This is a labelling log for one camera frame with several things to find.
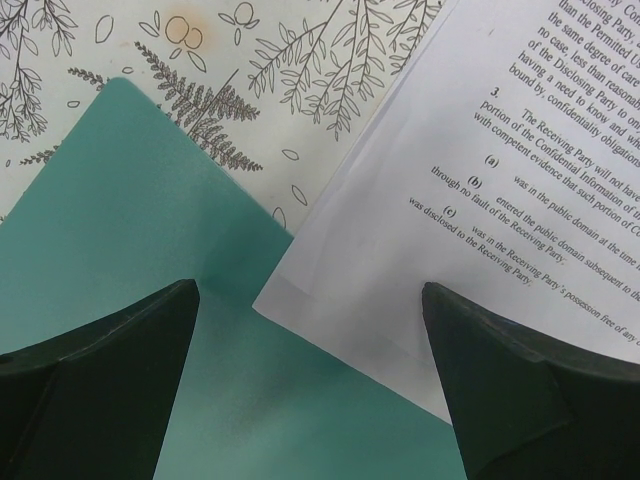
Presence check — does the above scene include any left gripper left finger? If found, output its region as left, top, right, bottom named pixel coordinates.
left=1, top=279, right=199, bottom=479

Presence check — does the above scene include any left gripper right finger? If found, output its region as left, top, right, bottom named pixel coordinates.
left=422, top=282, right=639, bottom=479

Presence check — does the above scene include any teal plastic folder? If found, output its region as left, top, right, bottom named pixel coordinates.
left=1, top=79, right=464, bottom=479

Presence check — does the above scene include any printed paper sheet top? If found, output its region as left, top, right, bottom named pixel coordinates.
left=254, top=1, right=639, bottom=419

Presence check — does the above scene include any floral patterned table mat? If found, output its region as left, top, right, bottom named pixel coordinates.
left=1, top=0, right=445, bottom=232

